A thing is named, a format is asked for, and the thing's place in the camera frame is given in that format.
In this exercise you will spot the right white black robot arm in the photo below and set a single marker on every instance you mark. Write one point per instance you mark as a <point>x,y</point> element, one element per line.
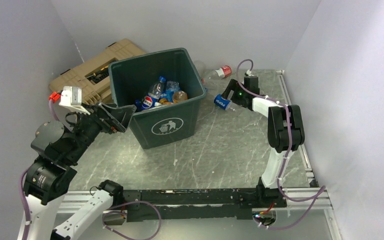
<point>285,128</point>

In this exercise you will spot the dark green plastic bin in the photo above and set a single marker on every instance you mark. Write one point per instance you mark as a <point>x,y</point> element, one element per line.
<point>131,79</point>

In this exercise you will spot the aluminium frame rail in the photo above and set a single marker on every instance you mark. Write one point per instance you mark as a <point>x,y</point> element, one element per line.
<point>322,203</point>

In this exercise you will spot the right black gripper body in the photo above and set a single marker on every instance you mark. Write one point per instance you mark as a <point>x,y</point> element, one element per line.
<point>238,94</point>

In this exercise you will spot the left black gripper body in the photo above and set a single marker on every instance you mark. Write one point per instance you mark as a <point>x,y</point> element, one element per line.
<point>103,123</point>

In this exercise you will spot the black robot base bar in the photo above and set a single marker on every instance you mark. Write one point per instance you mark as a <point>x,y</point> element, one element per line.
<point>182,204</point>

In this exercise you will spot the tan plastic toolbox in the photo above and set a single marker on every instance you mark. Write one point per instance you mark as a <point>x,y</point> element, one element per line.
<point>92,76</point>

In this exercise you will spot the crushed clear blue label bottle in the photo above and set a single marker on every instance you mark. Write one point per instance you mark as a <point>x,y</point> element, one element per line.
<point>171,88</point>

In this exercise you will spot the clear bottle red label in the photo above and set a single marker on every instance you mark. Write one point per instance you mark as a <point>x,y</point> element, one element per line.
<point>218,74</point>

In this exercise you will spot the amber orange tea bottle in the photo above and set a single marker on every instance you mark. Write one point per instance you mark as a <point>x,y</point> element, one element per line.
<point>165,101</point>

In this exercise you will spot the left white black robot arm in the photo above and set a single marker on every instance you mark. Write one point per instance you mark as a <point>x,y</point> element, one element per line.
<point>45,183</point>

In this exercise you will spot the orange juice bottle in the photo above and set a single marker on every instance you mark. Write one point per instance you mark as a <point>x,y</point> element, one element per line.
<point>179,96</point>

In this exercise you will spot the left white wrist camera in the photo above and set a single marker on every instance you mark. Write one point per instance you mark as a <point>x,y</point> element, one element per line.
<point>71,99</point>

